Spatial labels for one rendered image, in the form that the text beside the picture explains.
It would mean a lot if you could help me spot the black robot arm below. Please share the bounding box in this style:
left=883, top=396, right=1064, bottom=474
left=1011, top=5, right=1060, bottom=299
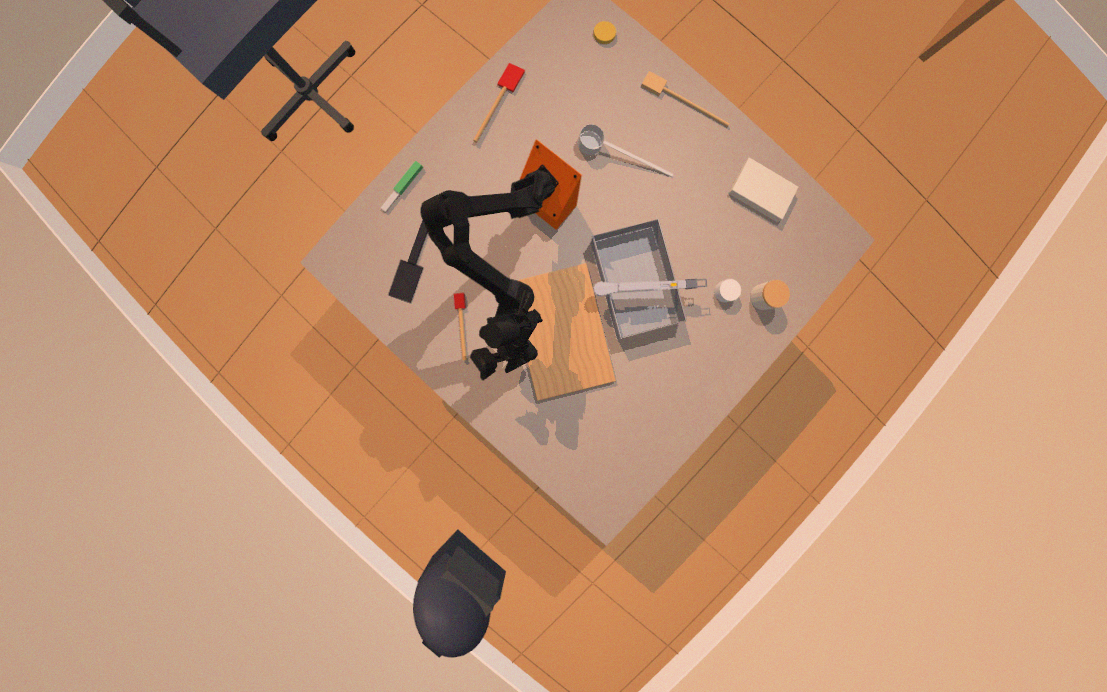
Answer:
left=420, top=164, right=559, bottom=349

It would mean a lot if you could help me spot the red spatula with wooden handle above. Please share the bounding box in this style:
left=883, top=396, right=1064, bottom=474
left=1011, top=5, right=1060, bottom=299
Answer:
left=474, top=63, right=525, bottom=143

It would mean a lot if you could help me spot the white cylindrical jar with orange lid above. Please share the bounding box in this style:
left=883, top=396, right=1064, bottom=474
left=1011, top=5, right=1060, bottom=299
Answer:
left=751, top=280, right=790, bottom=310

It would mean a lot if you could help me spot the yellow round disc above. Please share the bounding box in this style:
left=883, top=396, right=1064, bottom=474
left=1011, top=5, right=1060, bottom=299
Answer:
left=593, top=21, right=615, bottom=44

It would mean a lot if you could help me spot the short white cylinder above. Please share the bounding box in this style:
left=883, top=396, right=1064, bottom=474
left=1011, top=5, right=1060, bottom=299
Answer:
left=715, top=279, right=741, bottom=302

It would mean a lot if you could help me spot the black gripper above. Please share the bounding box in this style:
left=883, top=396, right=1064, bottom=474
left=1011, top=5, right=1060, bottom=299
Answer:
left=469, top=340, right=538, bottom=381

